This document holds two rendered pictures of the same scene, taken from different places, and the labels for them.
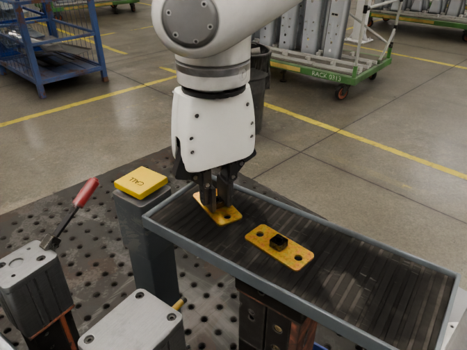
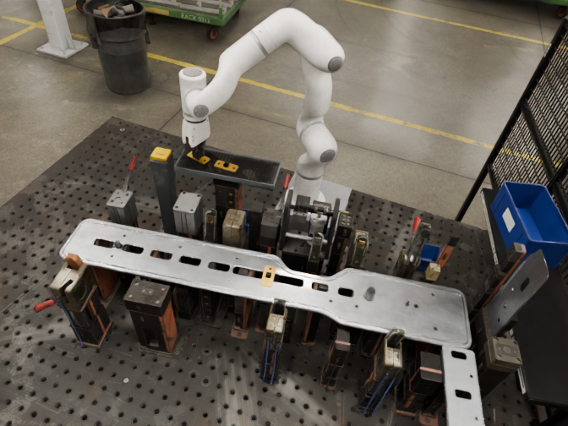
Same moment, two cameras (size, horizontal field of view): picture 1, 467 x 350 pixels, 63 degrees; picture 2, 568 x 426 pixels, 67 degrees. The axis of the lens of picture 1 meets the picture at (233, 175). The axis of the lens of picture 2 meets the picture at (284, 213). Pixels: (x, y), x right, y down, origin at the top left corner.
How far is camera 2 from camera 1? 111 cm
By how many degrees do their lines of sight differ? 27
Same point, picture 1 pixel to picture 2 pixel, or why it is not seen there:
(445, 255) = not seen: hidden behind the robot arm
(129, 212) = (160, 167)
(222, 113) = (201, 126)
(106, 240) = (104, 194)
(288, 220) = (226, 156)
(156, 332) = (196, 200)
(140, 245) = (164, 181)
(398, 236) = (276, 154)
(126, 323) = (185, 200)
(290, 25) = not seen: outside the picture
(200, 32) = (204, 113)
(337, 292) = (248, 174)
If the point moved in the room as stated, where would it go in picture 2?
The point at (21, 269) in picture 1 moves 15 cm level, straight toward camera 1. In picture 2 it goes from (122, 199) to (156, 215)
